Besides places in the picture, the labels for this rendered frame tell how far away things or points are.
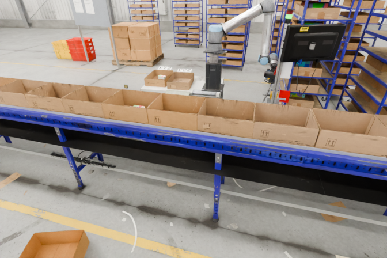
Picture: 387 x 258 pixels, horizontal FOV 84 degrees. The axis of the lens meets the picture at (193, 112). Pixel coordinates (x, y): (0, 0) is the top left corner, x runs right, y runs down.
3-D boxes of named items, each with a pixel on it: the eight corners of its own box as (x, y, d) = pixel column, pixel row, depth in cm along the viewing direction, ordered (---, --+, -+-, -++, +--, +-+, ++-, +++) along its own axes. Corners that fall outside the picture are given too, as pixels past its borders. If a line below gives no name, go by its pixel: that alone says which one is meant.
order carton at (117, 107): (163, 110, 192) (161, 93, 184) (148, 127, 168) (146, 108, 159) (124, 105, 202) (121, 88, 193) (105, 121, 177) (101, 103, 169)
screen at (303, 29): (321, 86, 209) (343, 23, 177) (332, 95, 195) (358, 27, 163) (273, 88, 206) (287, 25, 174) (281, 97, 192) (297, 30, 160)
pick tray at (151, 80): (174, 76, 304) (173, 70, 299) (165, 87, 272) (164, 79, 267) (155, 76, 310) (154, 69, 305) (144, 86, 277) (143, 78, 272)
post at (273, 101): (276, 112, 229) (294, 22, 185) (277, 114, 225) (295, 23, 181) (265, 110, 232) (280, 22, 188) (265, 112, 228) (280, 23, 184)
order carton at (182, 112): (205, 115, 183) (206, 97, 175) (197, 134, 158) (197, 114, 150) (163, 110, 192) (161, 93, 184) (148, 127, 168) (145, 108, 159)
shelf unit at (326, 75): (272, 109, 373) (296, -26, 276) (302, 112, 361) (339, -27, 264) (274, 142, 291) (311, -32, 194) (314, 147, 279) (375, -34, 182)
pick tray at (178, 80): (194, 79, 295) (194, 72, 290) (189, 90, 262) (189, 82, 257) (174, 78, 299) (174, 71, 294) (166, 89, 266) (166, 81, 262)
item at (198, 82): (224, 79, 300) (224, 77, 299) (219, 97, 251) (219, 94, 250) (156, 75, 320) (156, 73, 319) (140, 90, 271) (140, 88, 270)
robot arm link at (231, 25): (207, 30, 248) (271, -7, 220) (209, 29, 263) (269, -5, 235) (213, 42, 252) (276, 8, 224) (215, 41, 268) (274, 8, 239)
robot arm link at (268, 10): (276, -3, 210) (269, 65, 239) (274, -3, 221) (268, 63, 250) (264, -3, 213) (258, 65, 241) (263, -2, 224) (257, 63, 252)
